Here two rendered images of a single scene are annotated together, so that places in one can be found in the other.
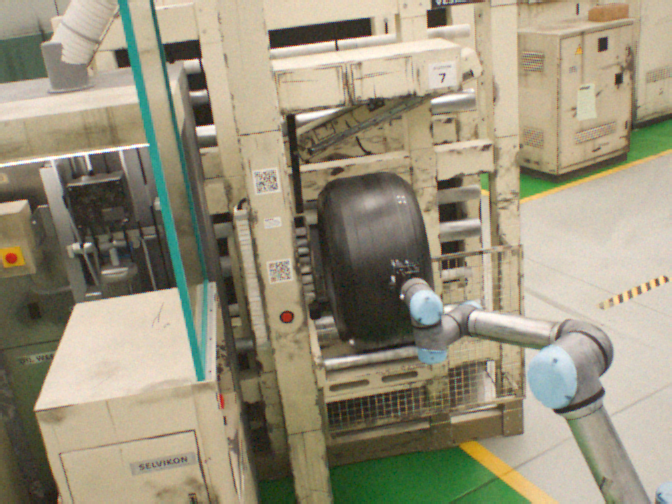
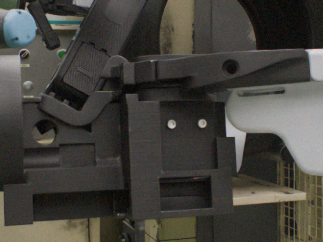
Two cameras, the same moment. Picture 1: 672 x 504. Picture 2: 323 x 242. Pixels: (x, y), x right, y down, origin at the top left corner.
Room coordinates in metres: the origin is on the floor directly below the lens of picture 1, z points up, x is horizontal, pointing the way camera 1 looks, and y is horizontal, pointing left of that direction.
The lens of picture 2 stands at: (1.80, -1.58, 1.06)
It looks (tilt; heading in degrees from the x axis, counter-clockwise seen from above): 3 degrees down; 78
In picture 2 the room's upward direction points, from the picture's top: 1 degrees counter-clockwise
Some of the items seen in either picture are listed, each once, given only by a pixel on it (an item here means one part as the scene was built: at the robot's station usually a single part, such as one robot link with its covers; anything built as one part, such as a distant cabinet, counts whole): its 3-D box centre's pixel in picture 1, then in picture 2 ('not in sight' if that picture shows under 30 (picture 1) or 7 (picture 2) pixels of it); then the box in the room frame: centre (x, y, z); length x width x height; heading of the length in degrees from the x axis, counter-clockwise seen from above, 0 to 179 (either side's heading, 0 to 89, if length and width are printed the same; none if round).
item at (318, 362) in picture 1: (314, 344); not in sight; (2.24, 0.11, 0.90); 0.40 x 0.03 x 0.10; 6
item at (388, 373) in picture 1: (375, 373); not in sight; (2.11, -0.08, 0.84); 0.36 x 0.09 x 0.06; 96
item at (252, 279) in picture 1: (253, 279); not in sight; (2.17, 0.27, 1.19); 0.05 x 0.04 x 0.48; 6
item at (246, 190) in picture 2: (368, 361); (208, 188); (2.25, -0.07, 0.80); 0.37 x 0.36 x 0.02; 6
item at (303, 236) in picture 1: (286, 262); not in sight; (2.61, 0.19, 1.05); 0.20 x 0.15 x 0.30; 96
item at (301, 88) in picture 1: (364, 75); not in sight; (2.56, -0.16, 1.71); 0.61 x 0.25 x 0.15; 96
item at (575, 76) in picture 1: (572, 97); not in sight; (6.54, -2.21, 0.62); 0.91 x 0.58 x 1.25; 118
